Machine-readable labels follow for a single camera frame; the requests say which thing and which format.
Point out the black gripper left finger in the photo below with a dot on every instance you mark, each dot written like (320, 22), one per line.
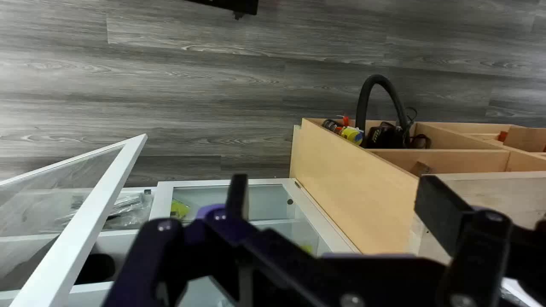
(151, 256)

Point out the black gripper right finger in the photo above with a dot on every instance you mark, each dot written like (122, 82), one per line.
(479, 249)

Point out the white framed glass cabinet door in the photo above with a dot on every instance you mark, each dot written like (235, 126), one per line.
(97, 210)

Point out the white storage cabinet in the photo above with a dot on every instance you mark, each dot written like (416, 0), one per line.
(322, 222)

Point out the grey plastic bag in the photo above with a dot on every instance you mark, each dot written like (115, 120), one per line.
(129, 207)

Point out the yellow green small item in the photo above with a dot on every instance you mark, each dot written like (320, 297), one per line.
(180, 210)

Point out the purple small item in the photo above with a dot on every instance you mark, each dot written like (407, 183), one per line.
(211, 210)

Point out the light wooden shelf unit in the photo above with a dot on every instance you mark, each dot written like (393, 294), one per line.
(352, 193)

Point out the colourful marker bundle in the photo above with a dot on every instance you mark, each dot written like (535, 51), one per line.
(349, 132)

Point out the black object on floor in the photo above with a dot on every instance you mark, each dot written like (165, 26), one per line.
(240, 5)

